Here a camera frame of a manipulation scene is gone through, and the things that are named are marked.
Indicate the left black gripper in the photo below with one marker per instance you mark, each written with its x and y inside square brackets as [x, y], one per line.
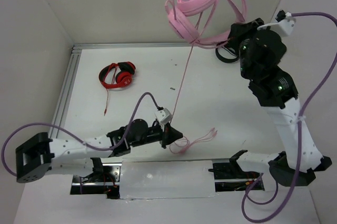
[168, 135]

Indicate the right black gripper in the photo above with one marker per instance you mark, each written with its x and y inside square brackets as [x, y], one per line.
[237, 30]

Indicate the pink headphones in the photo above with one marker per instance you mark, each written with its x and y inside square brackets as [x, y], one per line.
[190, 18]

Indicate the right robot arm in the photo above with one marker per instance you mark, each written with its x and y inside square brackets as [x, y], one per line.
[260, 49]

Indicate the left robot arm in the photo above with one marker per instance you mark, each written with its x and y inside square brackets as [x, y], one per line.
[41, 155]

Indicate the black headphones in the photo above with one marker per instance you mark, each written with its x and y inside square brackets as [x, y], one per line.
[226, 55]

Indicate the red headphones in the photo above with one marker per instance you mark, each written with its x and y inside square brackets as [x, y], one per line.
[122, 79]

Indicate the white taped sheet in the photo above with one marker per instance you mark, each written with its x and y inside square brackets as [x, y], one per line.
[167, 180]

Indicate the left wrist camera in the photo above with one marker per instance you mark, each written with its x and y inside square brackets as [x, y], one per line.
[163, 116]

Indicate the aluminium rail frame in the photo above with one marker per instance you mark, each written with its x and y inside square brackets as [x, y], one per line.
[201, 92]

